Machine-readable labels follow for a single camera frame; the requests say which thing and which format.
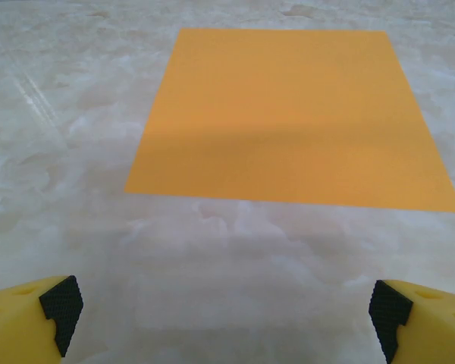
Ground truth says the orange paper sheet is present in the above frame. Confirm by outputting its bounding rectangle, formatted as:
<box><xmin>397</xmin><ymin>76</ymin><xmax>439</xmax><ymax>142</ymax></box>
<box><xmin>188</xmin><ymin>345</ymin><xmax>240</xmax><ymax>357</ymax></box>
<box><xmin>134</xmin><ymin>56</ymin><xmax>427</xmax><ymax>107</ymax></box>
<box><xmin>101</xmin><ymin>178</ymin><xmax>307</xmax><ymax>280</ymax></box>
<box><xmin>124</xmin><ymin>28</ymin><xmax>455</xmax><ymax>214</ymax></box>

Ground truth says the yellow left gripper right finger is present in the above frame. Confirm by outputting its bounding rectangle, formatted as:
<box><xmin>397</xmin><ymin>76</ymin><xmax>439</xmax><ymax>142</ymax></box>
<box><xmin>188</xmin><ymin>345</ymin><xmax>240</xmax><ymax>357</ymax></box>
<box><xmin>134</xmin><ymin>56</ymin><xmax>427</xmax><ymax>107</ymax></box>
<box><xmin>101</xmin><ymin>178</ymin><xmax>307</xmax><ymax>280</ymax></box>
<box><xmin>368</xmin><ymin>279</ymin><xmax>455</xmax><ymax>364</ymax></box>

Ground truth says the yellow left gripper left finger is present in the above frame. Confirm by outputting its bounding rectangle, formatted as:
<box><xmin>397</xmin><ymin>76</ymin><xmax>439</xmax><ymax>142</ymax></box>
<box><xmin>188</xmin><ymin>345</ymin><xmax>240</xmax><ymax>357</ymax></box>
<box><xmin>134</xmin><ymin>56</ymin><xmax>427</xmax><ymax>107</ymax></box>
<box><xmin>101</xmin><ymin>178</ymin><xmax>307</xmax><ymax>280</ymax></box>
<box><xmin>0</xmin><ymin>275</ymin><xmax>84</xmax><ymax>364</ymax></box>

